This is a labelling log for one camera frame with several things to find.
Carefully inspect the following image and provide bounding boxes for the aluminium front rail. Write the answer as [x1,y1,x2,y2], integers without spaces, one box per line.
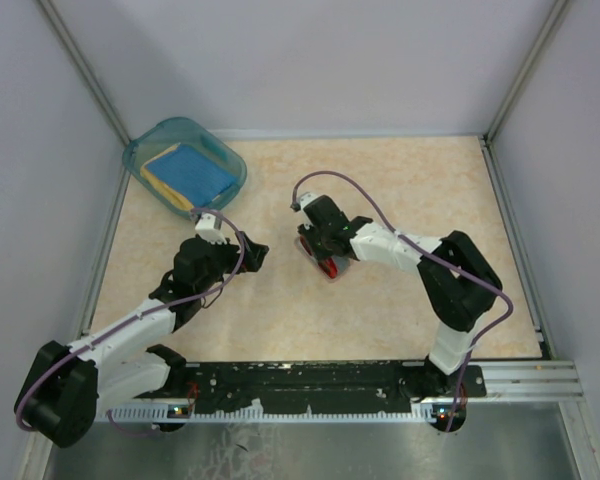
[40,360,586,401]

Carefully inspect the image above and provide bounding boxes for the red sunglasses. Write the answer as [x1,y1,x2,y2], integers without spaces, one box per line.
[298,237,349,281]

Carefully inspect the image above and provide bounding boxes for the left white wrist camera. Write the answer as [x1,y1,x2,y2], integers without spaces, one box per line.
[190,210,227,245]

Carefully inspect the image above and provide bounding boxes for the teal plastic bin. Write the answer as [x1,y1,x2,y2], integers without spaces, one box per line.
[122,117,247,218]

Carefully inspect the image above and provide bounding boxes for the yellow towel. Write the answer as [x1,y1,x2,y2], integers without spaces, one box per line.
[140,143,194,212]

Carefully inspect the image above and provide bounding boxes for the white slotted cable duct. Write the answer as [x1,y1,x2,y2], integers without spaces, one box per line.
[104,399,461,424]

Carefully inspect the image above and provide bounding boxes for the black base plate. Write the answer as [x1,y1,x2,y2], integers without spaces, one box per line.
[139,360,486,415]

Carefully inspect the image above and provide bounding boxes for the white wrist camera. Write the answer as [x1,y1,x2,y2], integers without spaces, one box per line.
[291,192,319,212]
[190,210,227,245]

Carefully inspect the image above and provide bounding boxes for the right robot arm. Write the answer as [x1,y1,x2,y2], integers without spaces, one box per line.
[292,193,502,396]

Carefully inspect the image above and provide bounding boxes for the blue towel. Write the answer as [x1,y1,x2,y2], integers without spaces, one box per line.
[149,144,236,208]

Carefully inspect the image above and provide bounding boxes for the pink glasses case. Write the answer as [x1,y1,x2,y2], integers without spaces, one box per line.
[294,237,351,283]

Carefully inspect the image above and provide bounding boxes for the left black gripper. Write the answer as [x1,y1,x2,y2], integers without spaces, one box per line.
[196,230,268,296]

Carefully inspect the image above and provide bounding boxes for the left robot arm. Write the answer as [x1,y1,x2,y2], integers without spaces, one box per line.
[14,232,269,448]

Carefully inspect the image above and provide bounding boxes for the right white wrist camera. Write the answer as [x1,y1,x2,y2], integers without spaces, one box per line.
[291,192,319,212]

